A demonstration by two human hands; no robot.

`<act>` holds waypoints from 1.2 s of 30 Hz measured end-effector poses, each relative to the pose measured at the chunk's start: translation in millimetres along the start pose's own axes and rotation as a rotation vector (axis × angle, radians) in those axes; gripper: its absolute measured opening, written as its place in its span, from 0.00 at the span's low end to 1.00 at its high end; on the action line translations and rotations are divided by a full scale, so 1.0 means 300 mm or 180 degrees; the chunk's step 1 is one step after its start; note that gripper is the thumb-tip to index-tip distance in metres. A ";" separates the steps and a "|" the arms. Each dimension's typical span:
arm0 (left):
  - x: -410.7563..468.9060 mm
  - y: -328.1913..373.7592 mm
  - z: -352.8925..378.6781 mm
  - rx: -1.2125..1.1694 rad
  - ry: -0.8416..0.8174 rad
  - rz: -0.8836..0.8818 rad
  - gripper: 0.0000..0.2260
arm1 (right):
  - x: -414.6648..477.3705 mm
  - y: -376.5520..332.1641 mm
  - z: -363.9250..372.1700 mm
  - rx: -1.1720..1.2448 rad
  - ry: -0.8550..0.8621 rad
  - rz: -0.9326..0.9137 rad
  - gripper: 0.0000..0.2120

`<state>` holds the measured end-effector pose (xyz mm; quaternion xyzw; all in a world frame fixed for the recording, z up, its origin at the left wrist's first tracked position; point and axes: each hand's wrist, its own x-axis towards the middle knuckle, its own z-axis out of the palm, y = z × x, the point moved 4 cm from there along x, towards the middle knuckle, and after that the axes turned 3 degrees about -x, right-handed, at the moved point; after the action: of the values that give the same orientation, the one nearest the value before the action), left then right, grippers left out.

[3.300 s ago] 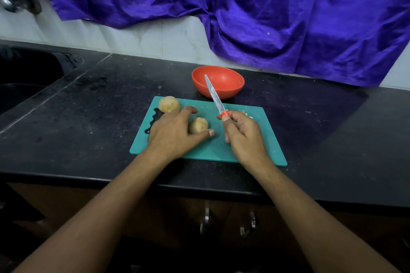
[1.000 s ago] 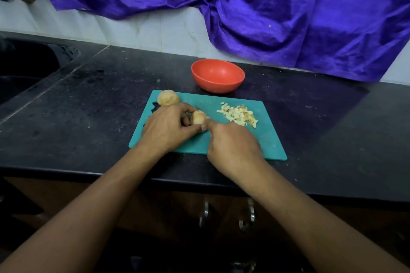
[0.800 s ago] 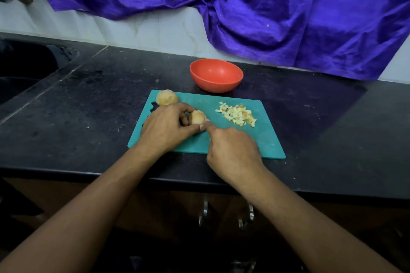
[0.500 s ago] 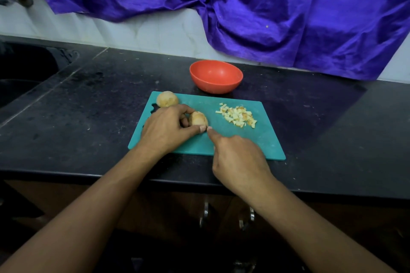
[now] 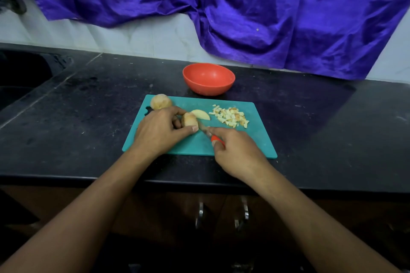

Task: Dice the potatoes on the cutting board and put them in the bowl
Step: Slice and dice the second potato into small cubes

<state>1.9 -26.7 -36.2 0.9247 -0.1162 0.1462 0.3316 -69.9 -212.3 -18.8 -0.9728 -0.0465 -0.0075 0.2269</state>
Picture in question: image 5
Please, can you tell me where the person's right hand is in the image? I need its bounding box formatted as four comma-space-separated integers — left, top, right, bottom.
206, 127, 273, 184

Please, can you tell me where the person's left hand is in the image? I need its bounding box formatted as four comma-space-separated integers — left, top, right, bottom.
131, 105, 199, 158

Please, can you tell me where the teal plastic cutting board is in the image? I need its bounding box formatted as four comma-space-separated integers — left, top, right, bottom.
122, 95, 278, 158

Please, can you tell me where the red-handled kitchen knife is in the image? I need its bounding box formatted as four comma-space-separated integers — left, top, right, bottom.
197, 124, 226, 149

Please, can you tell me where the brown potato half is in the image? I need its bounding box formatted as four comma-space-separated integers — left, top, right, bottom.
150, 93, 174, 110

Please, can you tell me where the whole brown potato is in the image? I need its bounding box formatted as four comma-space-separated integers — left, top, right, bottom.
182, 112, 199, 130

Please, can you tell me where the pile of diced apple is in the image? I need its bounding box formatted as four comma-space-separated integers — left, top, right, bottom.
209, 105, 250, 130

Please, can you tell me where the orange bowl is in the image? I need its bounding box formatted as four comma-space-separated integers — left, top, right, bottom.
182, 63, 237, 96

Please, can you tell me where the person's right forearm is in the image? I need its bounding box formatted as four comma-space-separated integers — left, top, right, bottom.
250, 166, 401, 273

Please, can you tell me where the person's left forearm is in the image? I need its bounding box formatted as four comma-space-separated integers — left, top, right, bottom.
0, 145, 155, 273

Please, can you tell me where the dark kitchen sink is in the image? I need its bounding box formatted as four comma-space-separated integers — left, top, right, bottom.
0, 51, 68, 110

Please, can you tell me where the purple cloth curtain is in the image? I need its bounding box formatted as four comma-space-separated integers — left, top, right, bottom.
13, 0, 410, 81

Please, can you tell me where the metal faucet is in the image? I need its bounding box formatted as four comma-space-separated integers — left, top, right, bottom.
0, 0, 28, 16

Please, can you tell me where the metal cabinet handle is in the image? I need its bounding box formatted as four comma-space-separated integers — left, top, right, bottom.
195, 200, 205, 229
234, 197, 250, 229

